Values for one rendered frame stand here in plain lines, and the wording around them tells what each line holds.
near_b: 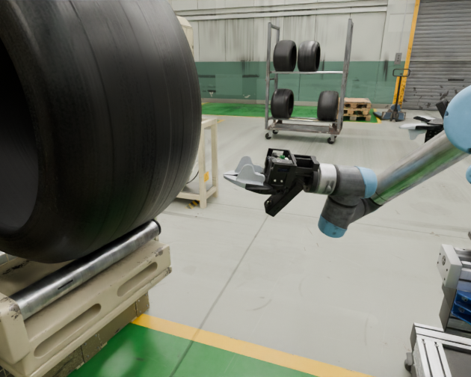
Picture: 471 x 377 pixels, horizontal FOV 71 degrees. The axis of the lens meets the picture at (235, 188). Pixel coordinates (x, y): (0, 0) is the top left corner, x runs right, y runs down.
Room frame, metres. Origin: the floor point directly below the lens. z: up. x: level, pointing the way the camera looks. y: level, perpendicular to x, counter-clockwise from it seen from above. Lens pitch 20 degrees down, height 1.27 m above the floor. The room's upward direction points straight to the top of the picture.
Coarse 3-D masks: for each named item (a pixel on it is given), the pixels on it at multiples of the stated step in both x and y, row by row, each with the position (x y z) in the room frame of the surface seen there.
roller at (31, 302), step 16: (144, 224) 0.69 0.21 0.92; (128, 240) 0.62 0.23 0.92; (144, 240) 0.66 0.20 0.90; (96, 256) 0.56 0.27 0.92; (112, 256) 0.58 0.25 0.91; (64, 272) 0.50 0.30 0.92; (80, 272) 0.51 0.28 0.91; (96, 272) 0.54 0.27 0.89; (32, 288) 0.45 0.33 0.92; (48, 288) 0.46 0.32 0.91; (64, 288) 0.48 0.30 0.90; (32, 304) 0.43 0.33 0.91; (48, 304) 0.46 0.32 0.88
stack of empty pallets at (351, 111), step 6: (348, 102) 8.29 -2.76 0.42; (354, 102) 8.23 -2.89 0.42; (360, 102) 8.19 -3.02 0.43; (366, 102) 8.15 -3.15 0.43; (348, 108) 8.26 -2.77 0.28; (354, 108) 8.70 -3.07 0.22; (366, 108) 8.13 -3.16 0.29; (348, 114) 8.33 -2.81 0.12; (354, 114) 8.20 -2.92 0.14; (360, 114) 8.18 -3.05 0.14; (366, 114) 8.09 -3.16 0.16; (366, 120) 8.12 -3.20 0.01
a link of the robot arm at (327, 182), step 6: (318, 168) 0.73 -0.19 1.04; (324, 168) 0.73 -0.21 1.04; (330, 168) 0.73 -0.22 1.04; (318, 174) 0.72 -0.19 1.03; (324, 174) 0.72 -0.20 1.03; (330, 174) 0.72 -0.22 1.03; (318, 180) 0.72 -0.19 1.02; (324, 180) 0.71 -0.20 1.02; (330, 180) 0.72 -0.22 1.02; (318, 186) 0.71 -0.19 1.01; (324, 186) 0.71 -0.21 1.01; (330, 186) 0.72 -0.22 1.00; (318, 192) 0.72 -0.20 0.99; (324, 192) 0.72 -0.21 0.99; (330, 192) 0.72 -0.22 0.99
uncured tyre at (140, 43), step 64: (0, 0) 0.46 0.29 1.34; (64, 0) 0.46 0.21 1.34; (128, 0) 0.56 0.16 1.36; (0, 64) 0.87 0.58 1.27; (64, 64) 0.44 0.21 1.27; (128, 64) 0.49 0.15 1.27; (192, 64) 0.63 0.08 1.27; (0, 128) 0.84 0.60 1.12; (64, 128) 0.43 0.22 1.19; (128, 128) 0.47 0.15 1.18; (192, 128) 0.60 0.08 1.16; (0, 192) 0.73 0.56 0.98; (64, 192) 0.44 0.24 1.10; (128, 192) 0.48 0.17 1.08; (64, 256) 0.50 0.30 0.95
